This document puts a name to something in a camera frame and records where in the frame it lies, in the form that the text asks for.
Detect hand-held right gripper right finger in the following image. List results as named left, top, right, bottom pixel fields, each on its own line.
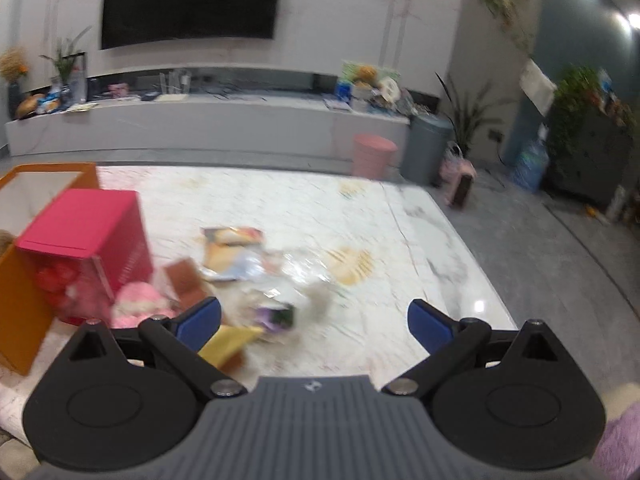
left=382, top=299, right=576, bottom=396

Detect grey trash bin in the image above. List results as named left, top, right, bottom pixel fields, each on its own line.
left=401, top=114, right=453, bottom=186

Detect dried flowers in dark vase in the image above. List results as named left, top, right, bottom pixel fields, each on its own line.
left=0, top=47, right=30, bottom=121

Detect white marble television cabinet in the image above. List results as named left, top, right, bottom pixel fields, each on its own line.
left=4, top=95, right=411, bottom=161

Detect green picture card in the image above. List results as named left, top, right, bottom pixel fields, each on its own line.
left=341, top=60, right=401, bottom=96

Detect blue water bottle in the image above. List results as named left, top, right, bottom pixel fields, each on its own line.
left=510, top=137, right=551, bottom=193

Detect orange cardboard box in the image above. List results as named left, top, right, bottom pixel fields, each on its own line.
left=0, top=162, right=101, bottom=376

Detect small pink object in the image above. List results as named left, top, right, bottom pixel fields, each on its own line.
left=442, top=158, right=478, bottom=209

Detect black wall television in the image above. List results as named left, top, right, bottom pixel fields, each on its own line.
left=100, top=0, right=285, bottom=51

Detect white router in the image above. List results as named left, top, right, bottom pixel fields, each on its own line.
left=159, top=71, right=192, bottom=102

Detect white round fan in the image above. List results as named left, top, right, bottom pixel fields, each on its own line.
left=378, top=76, right=401, bottom=103

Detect person's purple fuzzy clothing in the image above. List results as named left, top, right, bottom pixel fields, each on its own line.
left=595, top=385, right=640, bottom=480

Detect red box with clear front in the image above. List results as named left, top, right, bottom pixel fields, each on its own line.
left=14, top=189, right=155, bottom=326

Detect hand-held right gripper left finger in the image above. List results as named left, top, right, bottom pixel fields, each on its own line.
left=55, top=297, right=246, bottom=400

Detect brown bread loaf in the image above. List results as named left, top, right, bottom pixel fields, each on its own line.
left=15, top=94, right=46, bottom=120

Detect clear plastic bag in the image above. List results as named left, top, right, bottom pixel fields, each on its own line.
left=250, top=250, right=346, bottom=322

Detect brown plush toy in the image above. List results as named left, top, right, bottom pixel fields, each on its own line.
left=165, top=258, right=213, bottom=311

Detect pink crochet plush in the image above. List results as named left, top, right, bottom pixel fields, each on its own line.
left=111, top=281, right=176, bottom=328

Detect hanging vine plant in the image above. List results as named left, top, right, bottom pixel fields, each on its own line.
left=475, top=0, right=533, bottom=56

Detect blue snack packets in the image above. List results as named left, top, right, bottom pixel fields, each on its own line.
left=37, top=85, right=63, bottom=113

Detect pile of pink balls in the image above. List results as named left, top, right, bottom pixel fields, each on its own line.
left=32, top=257, right=116, bottom=321

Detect green ivy plant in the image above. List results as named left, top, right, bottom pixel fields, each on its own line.
left=547, top=65, right=608, bottom=171

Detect dark grey cabinet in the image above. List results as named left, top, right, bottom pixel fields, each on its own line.
left=542, top=105, right=640, bottom=216

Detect pink trash bin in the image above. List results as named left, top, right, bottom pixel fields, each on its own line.
left=352, top=133, right=398, bottom=179

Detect yellow and blue snack packet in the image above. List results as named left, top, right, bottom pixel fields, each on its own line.
left=201, top=226, right=266, bottom=281

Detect green plant in glass vase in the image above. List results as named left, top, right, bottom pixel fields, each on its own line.
left=40, top=25, right=93, bottom=103

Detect purple packet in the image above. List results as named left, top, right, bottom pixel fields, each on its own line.
left=255, top=302, right=297, bottom=333

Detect long-leaved potted plant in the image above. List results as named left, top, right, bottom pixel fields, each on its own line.
left=435, top=72, right=506, bottom=161

